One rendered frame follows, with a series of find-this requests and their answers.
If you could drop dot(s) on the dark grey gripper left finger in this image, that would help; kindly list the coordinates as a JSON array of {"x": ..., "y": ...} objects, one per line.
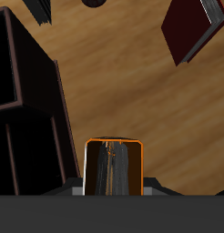
[{"x": 75, "y": 188}]

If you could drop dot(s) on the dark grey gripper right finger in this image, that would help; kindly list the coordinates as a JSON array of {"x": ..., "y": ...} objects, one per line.
[{"x": 150, "y": 188}]

